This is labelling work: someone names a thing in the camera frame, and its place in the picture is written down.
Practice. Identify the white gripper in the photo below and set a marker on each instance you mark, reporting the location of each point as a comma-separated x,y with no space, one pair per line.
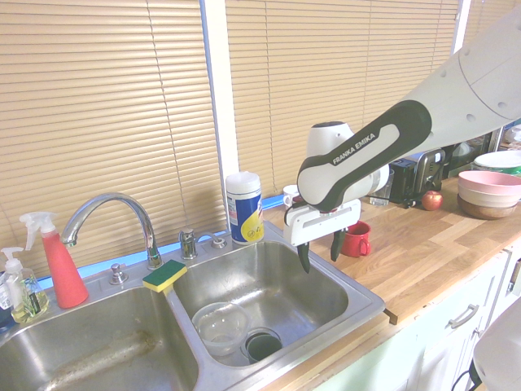
317,226

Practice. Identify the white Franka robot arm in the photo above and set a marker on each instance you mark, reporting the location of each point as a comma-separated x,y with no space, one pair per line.
468,81

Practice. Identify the stainless steel double sink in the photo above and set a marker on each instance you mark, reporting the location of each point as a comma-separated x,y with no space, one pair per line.
285,285

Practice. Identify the chrome sink soap dispenser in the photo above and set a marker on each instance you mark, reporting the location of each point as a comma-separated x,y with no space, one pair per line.
188,244

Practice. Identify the chrome sink knob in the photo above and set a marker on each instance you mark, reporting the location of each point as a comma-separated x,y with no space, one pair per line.
118,275

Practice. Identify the red speckled enamel mug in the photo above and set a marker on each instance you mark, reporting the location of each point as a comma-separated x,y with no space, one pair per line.
359,244

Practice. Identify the white mug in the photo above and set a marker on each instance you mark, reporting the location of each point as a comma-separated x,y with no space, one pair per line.
290,195

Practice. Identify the clear drinking glass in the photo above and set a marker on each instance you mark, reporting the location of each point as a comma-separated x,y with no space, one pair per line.
382,195

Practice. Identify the white wipes canister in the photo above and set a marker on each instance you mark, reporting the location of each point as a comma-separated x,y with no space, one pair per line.
244,207

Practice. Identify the black box appliance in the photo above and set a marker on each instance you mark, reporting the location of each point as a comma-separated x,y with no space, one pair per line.
401,183

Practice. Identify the dark green cup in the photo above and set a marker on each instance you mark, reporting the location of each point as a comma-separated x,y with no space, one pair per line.
264,346

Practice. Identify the red apple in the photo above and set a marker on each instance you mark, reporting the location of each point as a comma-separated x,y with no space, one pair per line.
432,200

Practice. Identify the clear plastic bowl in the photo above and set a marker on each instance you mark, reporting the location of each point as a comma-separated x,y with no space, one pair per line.
221,326

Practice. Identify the silver toaster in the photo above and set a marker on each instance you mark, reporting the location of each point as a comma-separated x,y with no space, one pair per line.
429,171

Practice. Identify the white base cabinet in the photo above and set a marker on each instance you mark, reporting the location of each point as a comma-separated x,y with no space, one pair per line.
439,354

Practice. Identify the yellow green sponge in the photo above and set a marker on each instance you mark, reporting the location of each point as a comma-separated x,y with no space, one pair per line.
163,277

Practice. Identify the cream bowl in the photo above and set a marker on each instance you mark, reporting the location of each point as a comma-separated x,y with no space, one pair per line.
486,199

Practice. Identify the pink bowl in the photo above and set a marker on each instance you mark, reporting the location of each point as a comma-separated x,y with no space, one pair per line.
486,181

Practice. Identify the chrome gooseneck faucet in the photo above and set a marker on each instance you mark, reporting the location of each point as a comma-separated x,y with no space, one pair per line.
138,212

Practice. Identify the white plate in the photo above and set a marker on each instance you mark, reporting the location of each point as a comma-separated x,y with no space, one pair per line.
500,159

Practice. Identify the green plate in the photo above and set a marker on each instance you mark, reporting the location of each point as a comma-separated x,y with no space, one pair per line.
509,171

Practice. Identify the red spray bottle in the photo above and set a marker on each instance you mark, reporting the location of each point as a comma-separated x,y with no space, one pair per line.
61,269

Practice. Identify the clear soap pump bottle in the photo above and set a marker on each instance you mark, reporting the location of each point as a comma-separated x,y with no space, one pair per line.
28,301

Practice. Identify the white window post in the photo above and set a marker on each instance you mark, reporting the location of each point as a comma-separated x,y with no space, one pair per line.
221,102

